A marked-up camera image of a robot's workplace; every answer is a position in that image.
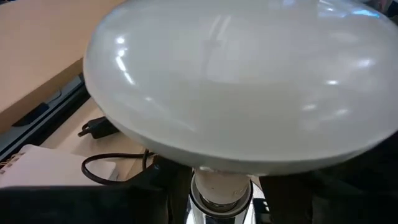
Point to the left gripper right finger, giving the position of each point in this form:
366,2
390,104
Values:
326,205

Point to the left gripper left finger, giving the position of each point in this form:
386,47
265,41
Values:
77,205

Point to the silver metal cup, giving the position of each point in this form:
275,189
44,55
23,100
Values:
217,214

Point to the white lightbulb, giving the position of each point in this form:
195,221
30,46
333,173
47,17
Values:
236,87

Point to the light wooden desk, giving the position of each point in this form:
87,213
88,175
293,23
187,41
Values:
37,46

